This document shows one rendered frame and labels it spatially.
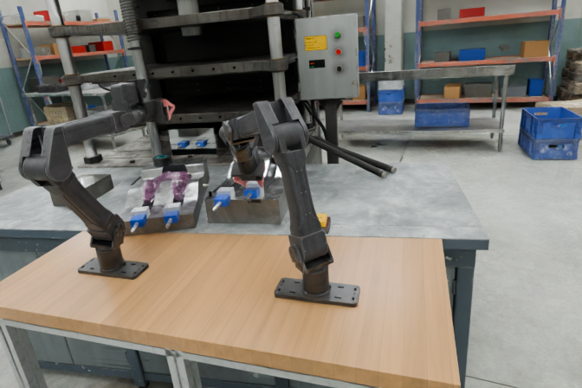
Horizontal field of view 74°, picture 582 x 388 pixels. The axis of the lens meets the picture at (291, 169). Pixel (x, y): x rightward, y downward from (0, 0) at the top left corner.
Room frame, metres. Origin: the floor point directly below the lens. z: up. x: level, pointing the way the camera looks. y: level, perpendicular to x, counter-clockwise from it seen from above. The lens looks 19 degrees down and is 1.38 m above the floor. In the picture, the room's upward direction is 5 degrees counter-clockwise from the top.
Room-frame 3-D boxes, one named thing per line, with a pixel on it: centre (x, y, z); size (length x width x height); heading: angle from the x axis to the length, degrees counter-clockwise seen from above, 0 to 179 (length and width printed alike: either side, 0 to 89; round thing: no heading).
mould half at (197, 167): (1.43, 0.49, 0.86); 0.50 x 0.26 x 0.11; 4
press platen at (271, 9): (2.42, 0.49, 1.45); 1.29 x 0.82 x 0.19; 77
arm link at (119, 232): (0.98, 0.53, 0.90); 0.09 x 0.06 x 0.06; 72
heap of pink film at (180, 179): (1.43, 0.48, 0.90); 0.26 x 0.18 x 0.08; 4
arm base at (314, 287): (0.78, -0.04, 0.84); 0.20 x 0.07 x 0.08; 72
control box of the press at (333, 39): (2.07, -0.24, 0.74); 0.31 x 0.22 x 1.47; 77
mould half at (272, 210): (1.43, 0.12, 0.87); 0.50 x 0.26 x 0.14; 167
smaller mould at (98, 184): (1.59, 0.91, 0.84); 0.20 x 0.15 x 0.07; 167
